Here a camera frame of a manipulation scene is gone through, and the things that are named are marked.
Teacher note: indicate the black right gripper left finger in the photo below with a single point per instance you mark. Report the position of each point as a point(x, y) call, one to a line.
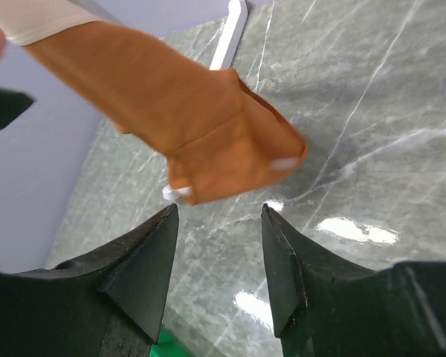
point(107, 302)

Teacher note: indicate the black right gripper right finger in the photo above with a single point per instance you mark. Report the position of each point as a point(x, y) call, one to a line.
point(324, 305)

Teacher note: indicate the orange underwear with cream waistband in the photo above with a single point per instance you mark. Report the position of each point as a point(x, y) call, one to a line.
point(220, 138)

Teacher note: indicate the green plastic tray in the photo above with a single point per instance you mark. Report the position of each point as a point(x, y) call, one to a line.
point(168, 346)

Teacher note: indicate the metal clothes rack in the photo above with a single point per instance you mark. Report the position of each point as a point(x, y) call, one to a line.
point(230, 36)

